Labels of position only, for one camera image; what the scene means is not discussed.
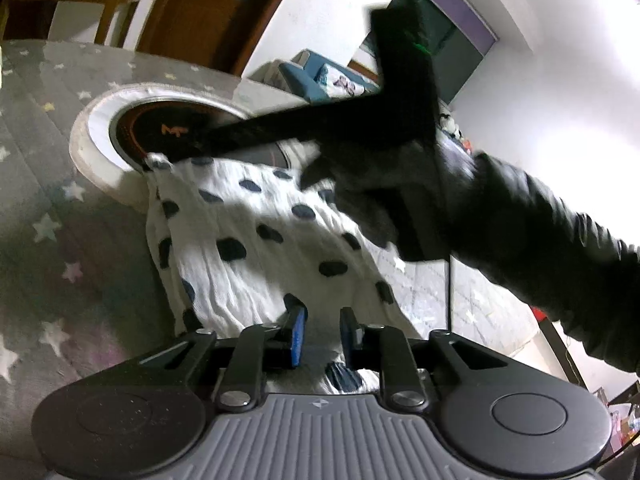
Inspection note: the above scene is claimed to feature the white polka dot garment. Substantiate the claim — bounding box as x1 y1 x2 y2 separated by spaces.
145 154 416 394

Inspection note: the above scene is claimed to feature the black sleeved right forearm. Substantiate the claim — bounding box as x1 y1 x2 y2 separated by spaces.
442 153 639 373

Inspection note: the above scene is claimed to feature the black white plush toy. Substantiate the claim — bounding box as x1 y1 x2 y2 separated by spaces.
439 114 463 141

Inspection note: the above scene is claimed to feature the butterfly print blanket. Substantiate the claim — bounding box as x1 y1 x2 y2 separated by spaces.
316 64 378 99

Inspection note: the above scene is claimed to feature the blue corner sofa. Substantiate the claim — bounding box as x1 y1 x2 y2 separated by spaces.
239 41 463 164

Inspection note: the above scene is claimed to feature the grey star tablecloth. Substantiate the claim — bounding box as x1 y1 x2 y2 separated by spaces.
1 40 537 479

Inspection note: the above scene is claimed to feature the brown wooden door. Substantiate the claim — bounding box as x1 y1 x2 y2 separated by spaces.
137 0 282 76

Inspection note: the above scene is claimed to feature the round induction cooktop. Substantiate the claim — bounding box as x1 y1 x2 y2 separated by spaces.
70 80 304 212

